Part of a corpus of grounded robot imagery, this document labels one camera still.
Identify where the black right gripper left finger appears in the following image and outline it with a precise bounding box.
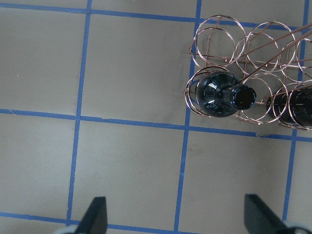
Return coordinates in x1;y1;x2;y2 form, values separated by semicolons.
75;196;108;234

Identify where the dark wine bottle in basket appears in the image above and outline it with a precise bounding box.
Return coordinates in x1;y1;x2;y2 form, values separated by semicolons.
195;72;256;117

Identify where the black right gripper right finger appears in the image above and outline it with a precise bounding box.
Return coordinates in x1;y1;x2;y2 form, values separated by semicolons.
244;194;296;234

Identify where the copper wire bottle basket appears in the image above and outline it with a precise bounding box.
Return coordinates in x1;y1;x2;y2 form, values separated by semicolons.
184;15;312;131

